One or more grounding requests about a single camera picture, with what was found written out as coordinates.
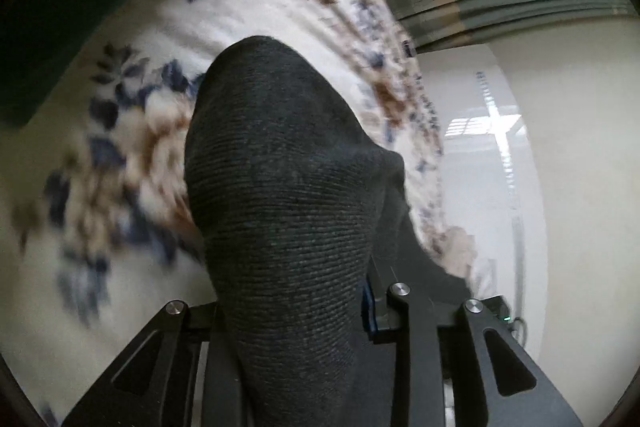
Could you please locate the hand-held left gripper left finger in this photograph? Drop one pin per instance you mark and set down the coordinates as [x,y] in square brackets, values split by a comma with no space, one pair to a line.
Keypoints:
[220,357]

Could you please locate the dark grey knit garment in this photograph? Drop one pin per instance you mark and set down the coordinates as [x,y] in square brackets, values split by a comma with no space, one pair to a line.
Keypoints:
[285,187]

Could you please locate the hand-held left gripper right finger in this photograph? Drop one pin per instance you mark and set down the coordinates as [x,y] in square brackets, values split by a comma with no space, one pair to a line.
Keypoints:
[367,312]

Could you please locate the white floral blanket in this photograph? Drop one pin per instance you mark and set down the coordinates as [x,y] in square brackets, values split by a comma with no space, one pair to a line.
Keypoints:
[150,147]

